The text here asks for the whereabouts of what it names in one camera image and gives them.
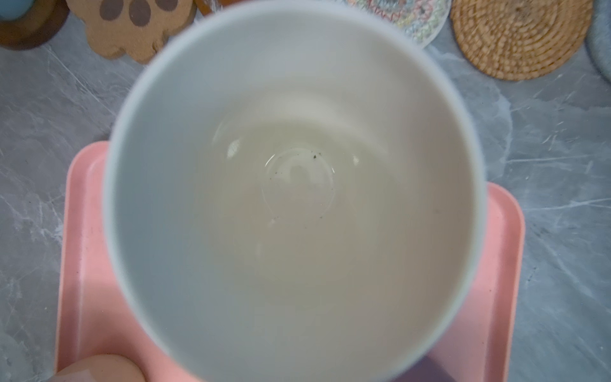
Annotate cream multicolour woven coaster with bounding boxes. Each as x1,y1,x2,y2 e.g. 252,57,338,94
341,0,452,48

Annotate chipped brown wooden coaster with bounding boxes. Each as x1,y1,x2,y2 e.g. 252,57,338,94
193,0,241,16

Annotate paw shaped cork coaster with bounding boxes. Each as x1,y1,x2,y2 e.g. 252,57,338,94
67,0,197,64

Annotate tan rattan coaster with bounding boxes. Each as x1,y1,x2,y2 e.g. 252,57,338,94
450,0,593,81

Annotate round brown wooden coaster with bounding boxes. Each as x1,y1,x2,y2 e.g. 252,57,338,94
1,0,69,50

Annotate light blue woven coaster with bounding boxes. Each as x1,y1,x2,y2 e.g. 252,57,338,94
586,0,611,82

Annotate light blue mug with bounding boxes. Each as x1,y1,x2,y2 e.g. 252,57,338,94
0,0,34,22

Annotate lilac mug white inside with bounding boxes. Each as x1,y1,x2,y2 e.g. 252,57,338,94
393,357,455,382

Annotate pink plastic tray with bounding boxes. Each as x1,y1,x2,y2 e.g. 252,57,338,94
55,141,525,381

